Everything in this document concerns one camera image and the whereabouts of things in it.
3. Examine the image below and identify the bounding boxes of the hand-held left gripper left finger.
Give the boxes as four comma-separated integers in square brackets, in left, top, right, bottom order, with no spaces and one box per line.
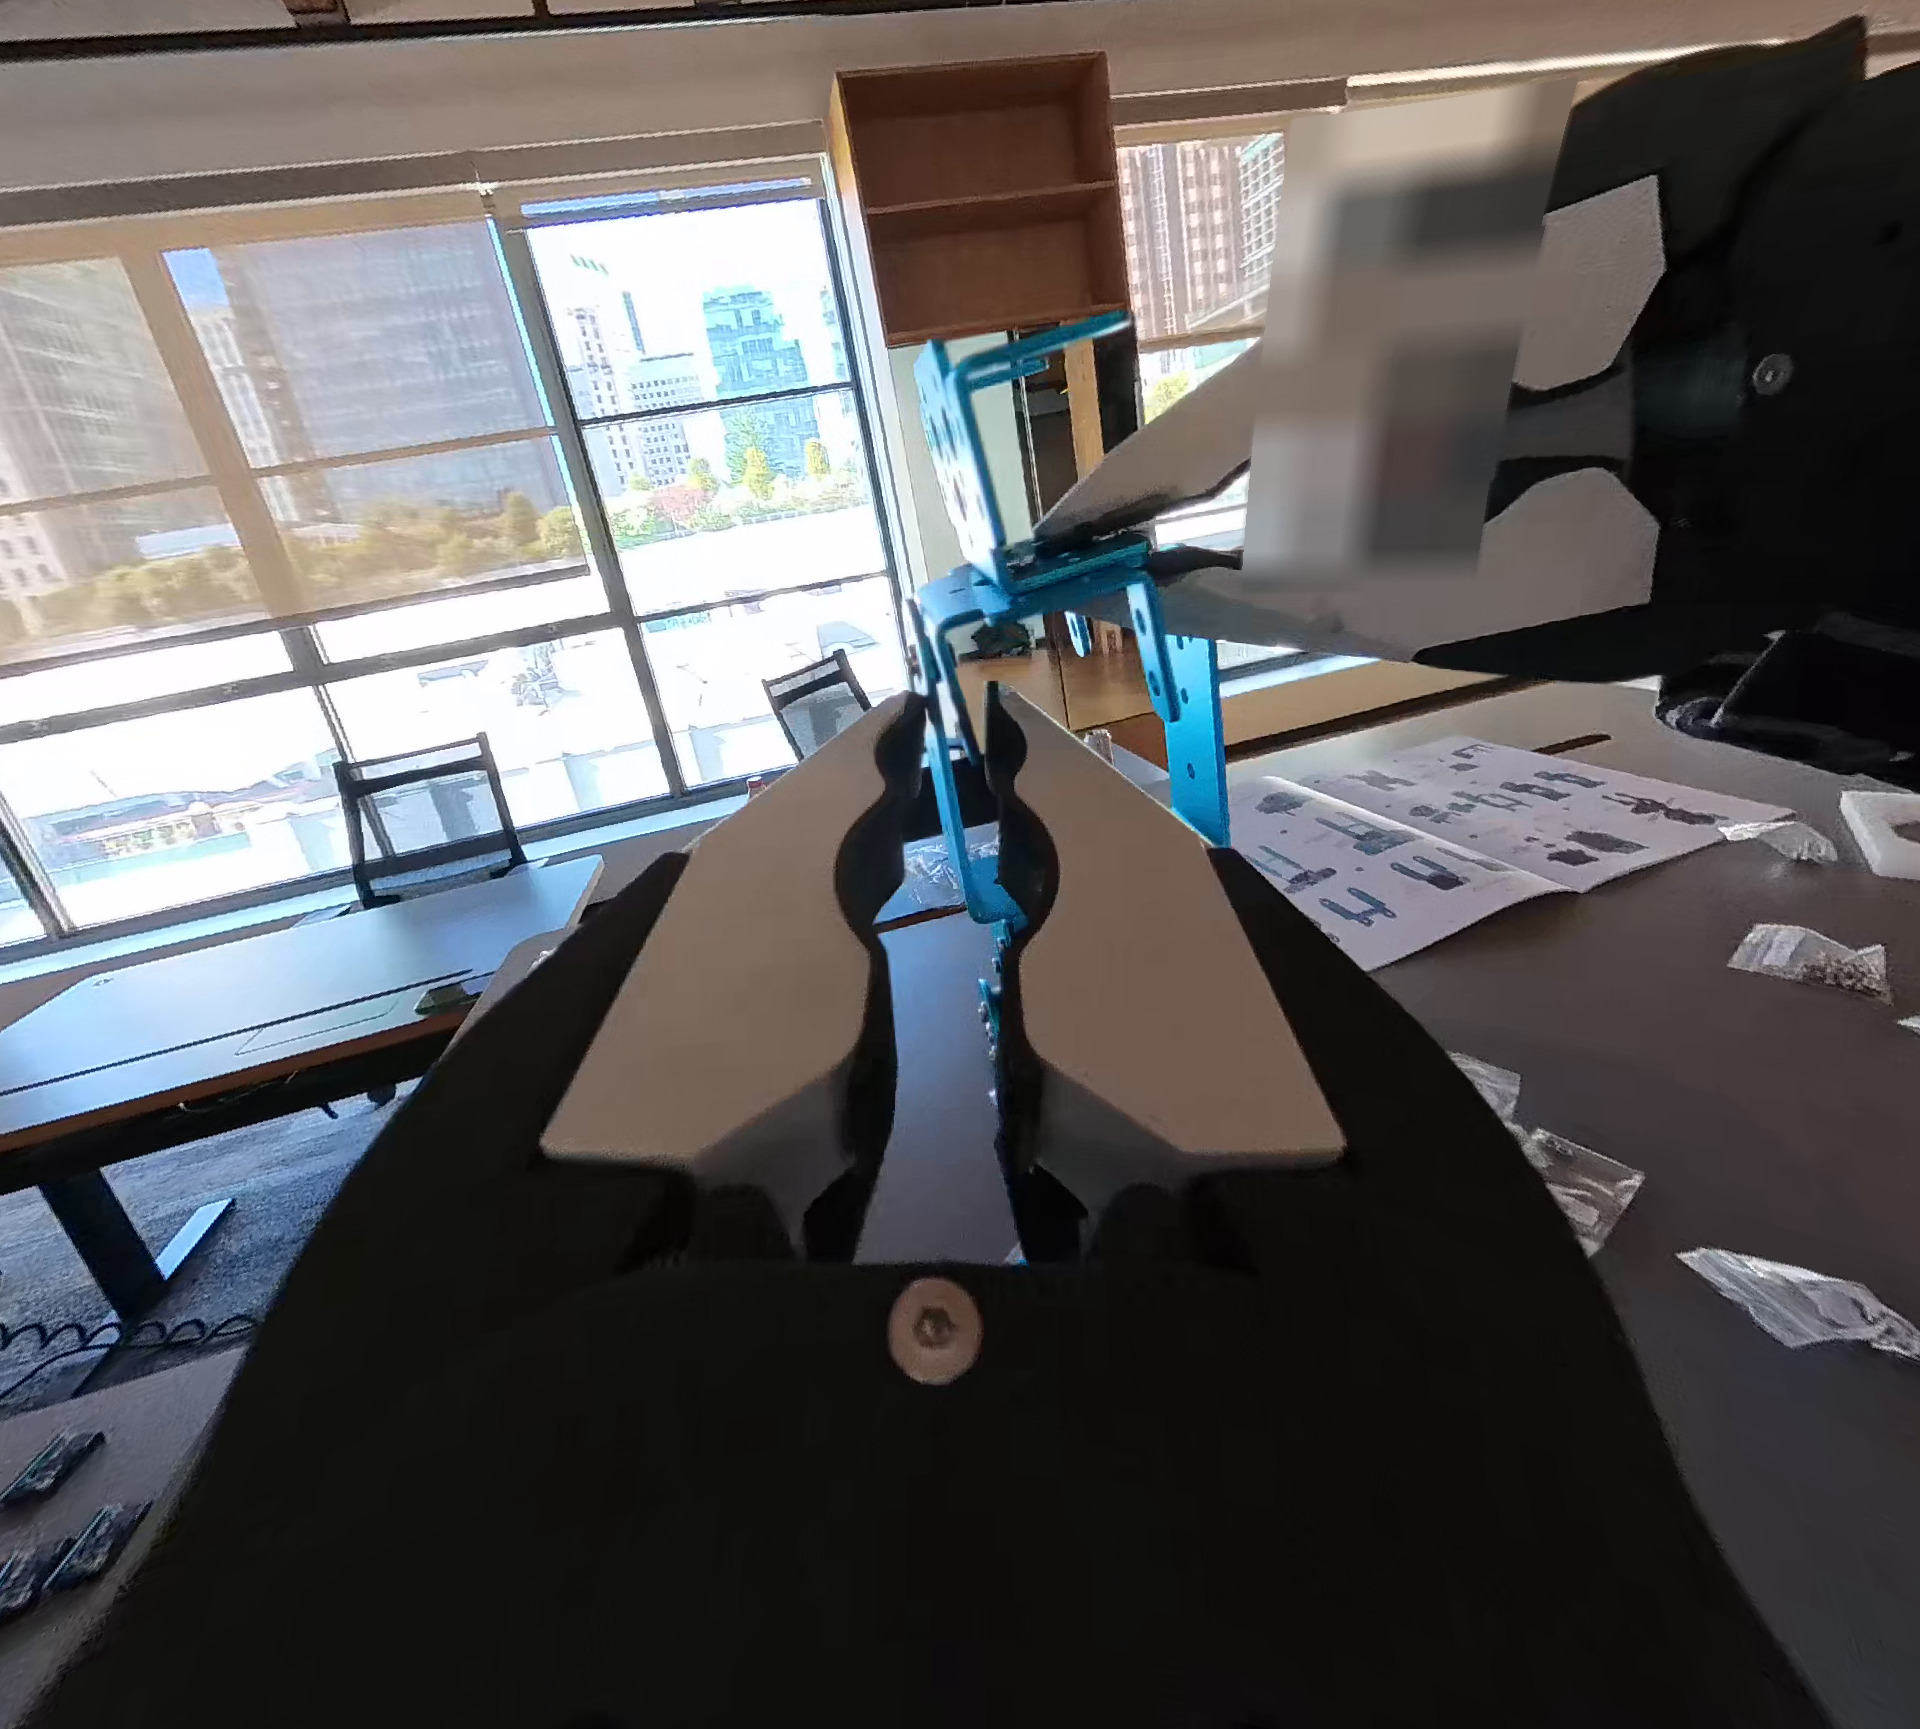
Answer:
[540,690,931,1256]

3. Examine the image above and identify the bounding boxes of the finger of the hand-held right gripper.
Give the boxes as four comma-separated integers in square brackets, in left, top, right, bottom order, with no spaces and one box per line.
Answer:
[1031,176,1675,549]
[1146,466,1657,671]

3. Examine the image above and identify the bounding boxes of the white foam sheet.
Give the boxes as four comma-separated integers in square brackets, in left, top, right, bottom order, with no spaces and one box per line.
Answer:
[1840,790,1920,881]

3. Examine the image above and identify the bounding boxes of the black coiled cable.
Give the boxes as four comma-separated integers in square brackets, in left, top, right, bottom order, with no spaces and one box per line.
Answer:
[0,1314,260,1390]

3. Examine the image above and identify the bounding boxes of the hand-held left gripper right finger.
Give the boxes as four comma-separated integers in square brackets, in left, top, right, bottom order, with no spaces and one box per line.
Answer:
[982,686,1347,1259]

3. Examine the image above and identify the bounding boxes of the wood-edged standing desk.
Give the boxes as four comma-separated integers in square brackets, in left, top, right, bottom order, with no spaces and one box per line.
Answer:
[0,853,605,1320]

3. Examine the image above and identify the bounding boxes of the dark desk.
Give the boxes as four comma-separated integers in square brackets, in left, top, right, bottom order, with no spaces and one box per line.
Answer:
[870,679,1920,1729]

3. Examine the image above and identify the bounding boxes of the black mesh chair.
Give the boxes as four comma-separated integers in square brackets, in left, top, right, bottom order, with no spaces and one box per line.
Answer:
[332,732,530,919]
[760,647,875,768]

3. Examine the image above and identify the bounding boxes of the grey desk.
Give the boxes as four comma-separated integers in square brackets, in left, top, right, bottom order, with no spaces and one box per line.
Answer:
[0,1369,249,1729]

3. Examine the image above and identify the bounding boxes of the blue toy robot arm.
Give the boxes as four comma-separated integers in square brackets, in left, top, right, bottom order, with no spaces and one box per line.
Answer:
[899,566,1235,1267]

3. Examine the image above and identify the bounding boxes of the printed instruction booklet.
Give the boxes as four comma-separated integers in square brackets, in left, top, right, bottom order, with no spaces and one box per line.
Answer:
[1230,734,1795,973]

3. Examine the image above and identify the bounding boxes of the small circuit board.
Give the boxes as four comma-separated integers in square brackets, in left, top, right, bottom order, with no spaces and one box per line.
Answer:
[0,1535,78,1621]
[36,1499,156,1597]
[0,1430,109,1510]

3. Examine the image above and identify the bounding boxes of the large grid window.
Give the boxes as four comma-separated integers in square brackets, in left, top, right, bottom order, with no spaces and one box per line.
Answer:
[1115,130,1296,684]
[0,157,901,954]

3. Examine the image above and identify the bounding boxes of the wooden wall shelf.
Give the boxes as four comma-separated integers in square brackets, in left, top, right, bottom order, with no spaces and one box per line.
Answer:
[828,52,1138,351]

